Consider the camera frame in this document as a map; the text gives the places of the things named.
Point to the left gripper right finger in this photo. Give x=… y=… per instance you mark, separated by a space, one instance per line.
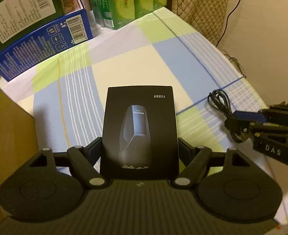
x=195 y=160

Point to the green product box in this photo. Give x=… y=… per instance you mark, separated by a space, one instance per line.
x=21 y=17

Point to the quilted beige chair cover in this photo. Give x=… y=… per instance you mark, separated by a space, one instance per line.
x=205 y=16

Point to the blue product box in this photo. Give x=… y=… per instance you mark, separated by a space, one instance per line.
x=53 y=38

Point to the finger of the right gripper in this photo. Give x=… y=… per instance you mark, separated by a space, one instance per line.
x=249 y=116

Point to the black shaver box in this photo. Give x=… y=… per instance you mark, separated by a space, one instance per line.
x=140 y=133

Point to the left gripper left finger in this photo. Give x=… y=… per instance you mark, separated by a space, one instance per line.
x=82 y=160

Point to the checked tablecloth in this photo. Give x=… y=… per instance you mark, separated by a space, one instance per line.
x=66 y=94

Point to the brown cardboard box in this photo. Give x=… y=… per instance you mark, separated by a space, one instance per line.
x=18 y=141

